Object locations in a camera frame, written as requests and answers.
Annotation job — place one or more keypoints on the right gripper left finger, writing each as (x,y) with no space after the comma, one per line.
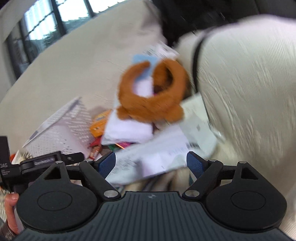
(105,164)

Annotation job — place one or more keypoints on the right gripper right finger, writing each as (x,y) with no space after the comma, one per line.
(196,164)

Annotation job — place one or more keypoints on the white paper sheet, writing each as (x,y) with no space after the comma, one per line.
(130,131)

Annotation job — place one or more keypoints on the brown plush headband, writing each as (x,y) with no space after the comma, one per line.
(170,82)

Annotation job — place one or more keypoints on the person left hand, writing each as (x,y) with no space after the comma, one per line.
(9,204)

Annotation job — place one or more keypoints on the large printed paper sheet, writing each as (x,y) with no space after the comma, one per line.
(168,149)

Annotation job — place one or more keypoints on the orange cartoon box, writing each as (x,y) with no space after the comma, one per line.
(99,123)

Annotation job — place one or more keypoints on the white perforated plastic basket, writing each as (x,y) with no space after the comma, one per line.
(67,131)

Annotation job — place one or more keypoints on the large cream pillow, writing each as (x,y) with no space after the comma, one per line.
(86,63)

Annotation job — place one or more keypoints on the cream quilted cushion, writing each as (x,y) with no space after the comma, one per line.
(246,77)

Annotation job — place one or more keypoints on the white printed leaflet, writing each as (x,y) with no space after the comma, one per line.
(161,50)

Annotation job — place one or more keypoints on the window with dark frame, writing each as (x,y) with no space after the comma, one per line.
(43,24)

